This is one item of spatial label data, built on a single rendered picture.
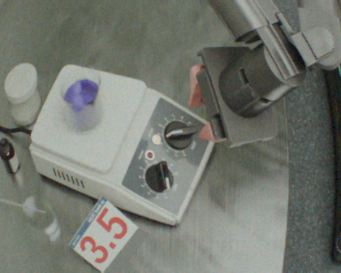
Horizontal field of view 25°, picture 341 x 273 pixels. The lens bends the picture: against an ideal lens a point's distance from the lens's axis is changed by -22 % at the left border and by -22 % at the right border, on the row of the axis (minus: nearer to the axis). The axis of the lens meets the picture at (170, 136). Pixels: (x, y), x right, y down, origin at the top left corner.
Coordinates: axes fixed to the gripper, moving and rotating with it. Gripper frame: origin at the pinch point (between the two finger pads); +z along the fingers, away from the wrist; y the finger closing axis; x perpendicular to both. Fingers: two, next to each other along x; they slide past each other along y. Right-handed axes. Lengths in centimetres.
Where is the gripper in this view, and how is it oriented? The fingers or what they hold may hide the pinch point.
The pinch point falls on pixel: (203, 119)
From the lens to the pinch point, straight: 98.8
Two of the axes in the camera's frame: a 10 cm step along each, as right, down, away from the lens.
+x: 8.7, -1.4, 4.7
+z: -4.2, 3.0, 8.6
